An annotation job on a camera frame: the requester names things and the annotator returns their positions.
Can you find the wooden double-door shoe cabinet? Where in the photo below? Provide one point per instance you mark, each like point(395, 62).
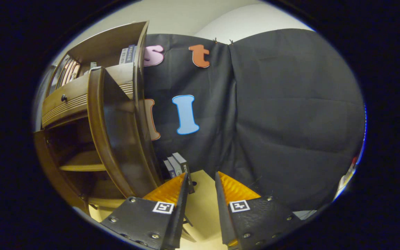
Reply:
point(109, 41)

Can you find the grey book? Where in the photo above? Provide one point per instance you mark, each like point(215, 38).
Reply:
point(176, 166)

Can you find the black book white spine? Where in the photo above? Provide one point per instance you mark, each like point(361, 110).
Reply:
point(186, 170)

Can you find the wooden cabinet drawer black knob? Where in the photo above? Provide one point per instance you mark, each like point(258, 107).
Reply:
point(71, 100)

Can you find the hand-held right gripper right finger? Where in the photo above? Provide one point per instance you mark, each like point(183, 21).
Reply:
point(223, 215)

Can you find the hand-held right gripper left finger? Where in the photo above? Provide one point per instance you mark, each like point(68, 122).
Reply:
point(179, 215)

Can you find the black backdrop cloth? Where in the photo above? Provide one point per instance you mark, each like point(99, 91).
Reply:
point(290, 121)

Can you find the dark blue book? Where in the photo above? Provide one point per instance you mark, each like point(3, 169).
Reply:
point(130, 53)

